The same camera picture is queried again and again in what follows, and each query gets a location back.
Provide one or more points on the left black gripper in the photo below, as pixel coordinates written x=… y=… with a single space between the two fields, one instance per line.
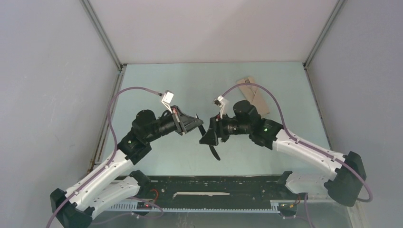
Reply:
x=183 y=123

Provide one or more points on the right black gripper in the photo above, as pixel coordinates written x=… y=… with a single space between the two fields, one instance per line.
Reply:
x=215 y=124

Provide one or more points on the black knife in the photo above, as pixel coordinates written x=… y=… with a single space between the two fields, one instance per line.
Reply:
x=212 y=135

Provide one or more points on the beige cloth napkin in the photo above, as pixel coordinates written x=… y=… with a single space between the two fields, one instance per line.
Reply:
x=255 y=97

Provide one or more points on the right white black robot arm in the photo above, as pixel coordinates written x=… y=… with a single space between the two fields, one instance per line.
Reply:
x=346 y=176

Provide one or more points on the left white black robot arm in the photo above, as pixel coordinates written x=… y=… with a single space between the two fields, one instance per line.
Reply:
x=115 y=179

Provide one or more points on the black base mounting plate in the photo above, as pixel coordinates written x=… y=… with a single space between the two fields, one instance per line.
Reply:
x=245 y=193

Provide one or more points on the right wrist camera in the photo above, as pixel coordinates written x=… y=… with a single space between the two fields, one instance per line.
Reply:
x=222 y=103

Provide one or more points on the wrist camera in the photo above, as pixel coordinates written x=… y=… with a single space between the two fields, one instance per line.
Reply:
x=222 y=103
x=166 y=99

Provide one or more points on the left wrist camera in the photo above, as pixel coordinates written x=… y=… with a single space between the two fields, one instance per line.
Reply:
x=166 y=99

